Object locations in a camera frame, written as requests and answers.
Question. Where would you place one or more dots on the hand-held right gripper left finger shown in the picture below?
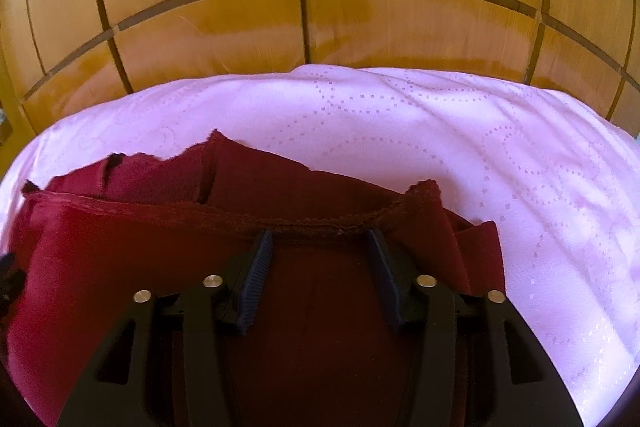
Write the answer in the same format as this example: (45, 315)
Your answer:
(254, 272)

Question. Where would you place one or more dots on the pink dotted bedspread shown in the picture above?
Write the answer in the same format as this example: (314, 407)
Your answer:
(450, 132)

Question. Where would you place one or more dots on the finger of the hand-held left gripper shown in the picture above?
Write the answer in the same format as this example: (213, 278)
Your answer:
(10, 277)

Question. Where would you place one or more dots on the wooden wardrobe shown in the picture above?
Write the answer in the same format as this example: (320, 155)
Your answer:
(320, 7)

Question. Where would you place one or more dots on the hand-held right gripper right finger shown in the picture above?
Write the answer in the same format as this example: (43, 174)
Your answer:
(382, 277)

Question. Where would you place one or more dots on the dark red long-sleeve shirt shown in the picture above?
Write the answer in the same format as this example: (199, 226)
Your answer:
(125, 257)

